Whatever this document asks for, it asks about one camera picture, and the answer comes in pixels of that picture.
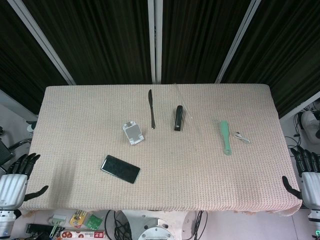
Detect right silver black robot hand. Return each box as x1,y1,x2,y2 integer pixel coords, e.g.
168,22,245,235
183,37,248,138
281,146,320,210

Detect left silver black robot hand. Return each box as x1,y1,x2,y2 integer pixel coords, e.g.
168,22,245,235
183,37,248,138
0,152,50,209

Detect black smartphone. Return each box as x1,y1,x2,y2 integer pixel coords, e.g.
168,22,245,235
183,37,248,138
100,154,141,185

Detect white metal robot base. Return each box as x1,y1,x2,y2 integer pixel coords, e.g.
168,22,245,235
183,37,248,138
122,209,192,240

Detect white phone stand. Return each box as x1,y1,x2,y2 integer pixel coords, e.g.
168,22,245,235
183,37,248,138
122,120,145,146

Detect black flat box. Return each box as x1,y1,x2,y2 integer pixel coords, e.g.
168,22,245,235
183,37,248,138
26,223,60,235

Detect white black device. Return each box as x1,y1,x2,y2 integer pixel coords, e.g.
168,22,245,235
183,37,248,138
299,109,320,145

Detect yellow blister package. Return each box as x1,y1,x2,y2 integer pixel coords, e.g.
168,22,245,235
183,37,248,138
69,210,88,228

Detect red white carton box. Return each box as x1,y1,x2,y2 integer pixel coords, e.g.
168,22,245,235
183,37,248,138
60,230,106,240

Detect black pleated partition panel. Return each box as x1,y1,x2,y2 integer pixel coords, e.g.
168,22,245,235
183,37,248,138
216,0,320,118
0,0,76,113
7,0,156,86
155,0,261,85

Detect beige waffle tablecloth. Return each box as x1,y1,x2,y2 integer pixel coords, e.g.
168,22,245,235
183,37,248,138
18,83,303,217

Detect black stapler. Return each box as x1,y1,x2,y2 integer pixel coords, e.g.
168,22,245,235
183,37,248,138
173,105,184,132

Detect black table knife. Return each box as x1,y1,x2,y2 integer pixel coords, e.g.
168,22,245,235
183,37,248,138
147,89,157,130

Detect chrome frame chair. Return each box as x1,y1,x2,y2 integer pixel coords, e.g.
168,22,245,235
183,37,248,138
0,138,32,167

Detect black floor cables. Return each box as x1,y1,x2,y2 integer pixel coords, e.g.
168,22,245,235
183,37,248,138
284,109,305,156

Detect green handled tool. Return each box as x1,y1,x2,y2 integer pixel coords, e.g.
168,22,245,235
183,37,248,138
48,224,62,239

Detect white usb cable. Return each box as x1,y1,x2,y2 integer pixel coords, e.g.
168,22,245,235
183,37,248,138
233,131,252,145

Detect green long-handled brush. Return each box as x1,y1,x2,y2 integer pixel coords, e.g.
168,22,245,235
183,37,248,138
219,120,233,156

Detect black cable bundle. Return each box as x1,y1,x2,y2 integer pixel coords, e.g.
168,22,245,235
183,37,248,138
104,209,133,240

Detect black cable pair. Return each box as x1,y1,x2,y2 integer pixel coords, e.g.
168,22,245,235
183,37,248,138
189,211,208,240

